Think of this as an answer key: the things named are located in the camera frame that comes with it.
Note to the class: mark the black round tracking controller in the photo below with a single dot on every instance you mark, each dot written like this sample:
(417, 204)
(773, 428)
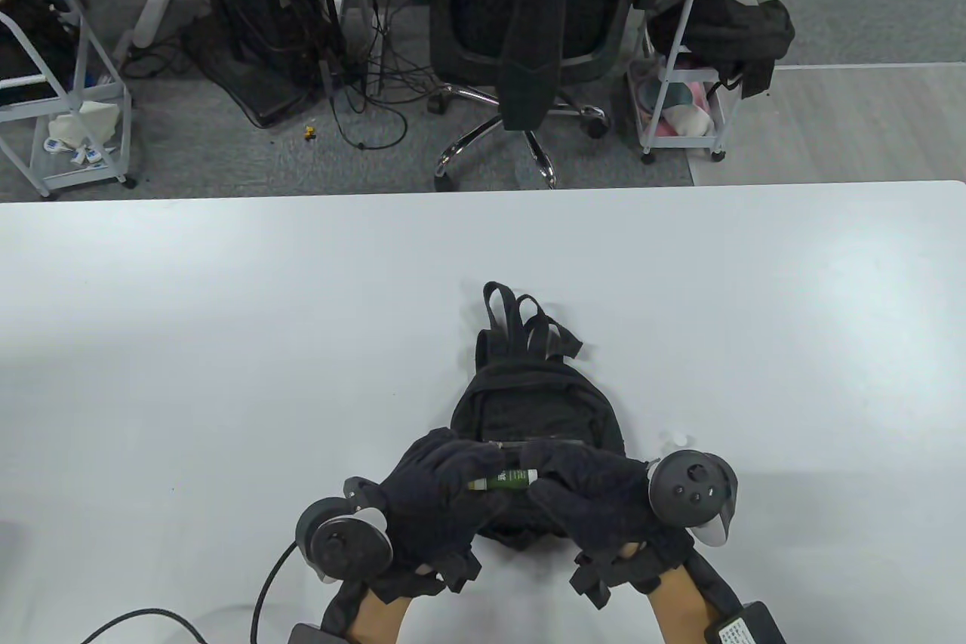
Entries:
(690, 489)
(343, 546)

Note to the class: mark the person's right hand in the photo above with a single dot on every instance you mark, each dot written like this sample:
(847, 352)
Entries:
(596, 493)

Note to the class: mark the small green lubricant tube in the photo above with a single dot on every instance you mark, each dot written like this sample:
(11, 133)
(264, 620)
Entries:
(506, 479)

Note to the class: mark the black wrist-mounted box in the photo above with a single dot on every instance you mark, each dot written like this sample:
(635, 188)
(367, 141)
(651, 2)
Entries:
(309, 635)
(743, 629)

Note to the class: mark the pink cloth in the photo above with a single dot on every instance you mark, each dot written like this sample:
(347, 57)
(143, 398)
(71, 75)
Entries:
(703, 94)

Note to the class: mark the person's right forearm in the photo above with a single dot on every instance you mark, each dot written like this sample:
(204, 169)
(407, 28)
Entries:
(679, 614)

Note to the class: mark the white lubricant cap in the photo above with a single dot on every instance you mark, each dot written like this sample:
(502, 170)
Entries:
(675, 439)

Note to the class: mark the teal bowl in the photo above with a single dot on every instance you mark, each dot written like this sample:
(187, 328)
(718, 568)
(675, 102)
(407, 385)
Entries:
(664, 97)

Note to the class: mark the black bag on cart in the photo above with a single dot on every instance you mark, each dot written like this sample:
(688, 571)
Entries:
(724, 25)

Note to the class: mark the person's left hand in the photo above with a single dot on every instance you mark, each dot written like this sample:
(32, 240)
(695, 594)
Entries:
(430, 493)

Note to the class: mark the person's left forearm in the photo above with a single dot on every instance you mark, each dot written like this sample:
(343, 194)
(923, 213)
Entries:
(385, 621)

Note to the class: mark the white rolling cart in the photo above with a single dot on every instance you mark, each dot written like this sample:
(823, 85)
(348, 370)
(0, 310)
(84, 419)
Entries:
(679, 32)

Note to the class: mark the black bag in rack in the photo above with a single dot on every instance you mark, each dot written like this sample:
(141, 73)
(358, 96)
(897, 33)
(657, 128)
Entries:
(30, 40)

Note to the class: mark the white crumpled bag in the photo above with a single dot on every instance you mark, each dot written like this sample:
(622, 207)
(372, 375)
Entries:
(83, 119)

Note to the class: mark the white plush item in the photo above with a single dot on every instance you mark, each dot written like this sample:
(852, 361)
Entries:
(688, 120)

